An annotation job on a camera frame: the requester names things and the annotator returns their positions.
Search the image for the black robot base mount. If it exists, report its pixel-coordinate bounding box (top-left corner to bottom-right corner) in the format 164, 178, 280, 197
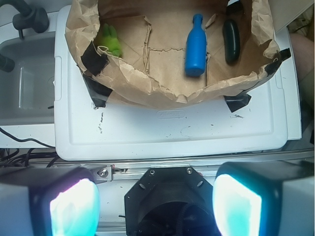
125, 167, 220, 236

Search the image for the black tape front right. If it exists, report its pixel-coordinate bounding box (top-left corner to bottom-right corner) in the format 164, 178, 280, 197
224, 93, 252, 113

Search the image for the aluminium rail frame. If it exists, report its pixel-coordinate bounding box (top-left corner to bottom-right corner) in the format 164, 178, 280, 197
52, 148, 315, 183

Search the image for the black cable on table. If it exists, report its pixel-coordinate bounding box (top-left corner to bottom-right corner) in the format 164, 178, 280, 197
0, 126, 56, 148

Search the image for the dark grey toy faucet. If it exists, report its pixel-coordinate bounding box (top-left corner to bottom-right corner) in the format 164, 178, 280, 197
12, 0, 49, 39

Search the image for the black tape on bag rim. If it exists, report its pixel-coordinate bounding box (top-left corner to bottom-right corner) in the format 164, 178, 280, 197
81, 42, 109, 76

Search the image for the blue plastic bottle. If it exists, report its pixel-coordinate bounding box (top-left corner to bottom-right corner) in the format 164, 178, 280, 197
185, 14, 207, 77

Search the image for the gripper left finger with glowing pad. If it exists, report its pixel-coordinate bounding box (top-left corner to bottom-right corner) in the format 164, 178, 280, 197
0, 167, 100, 236

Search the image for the black tape right rim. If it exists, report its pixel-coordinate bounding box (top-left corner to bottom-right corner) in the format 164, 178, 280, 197
264, 48, 291, 79

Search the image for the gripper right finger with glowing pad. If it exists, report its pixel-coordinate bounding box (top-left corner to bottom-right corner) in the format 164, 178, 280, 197
212, 161, 315, 236

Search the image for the brown paper bag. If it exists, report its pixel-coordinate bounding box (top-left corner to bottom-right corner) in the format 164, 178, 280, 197
65, 0, 280, 109

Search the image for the green plush toy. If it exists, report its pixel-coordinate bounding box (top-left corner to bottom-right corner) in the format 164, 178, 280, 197
98, 24, 123, 57

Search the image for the black tape front left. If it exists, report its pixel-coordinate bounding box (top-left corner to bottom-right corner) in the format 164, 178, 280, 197
83, 75, 113, 108

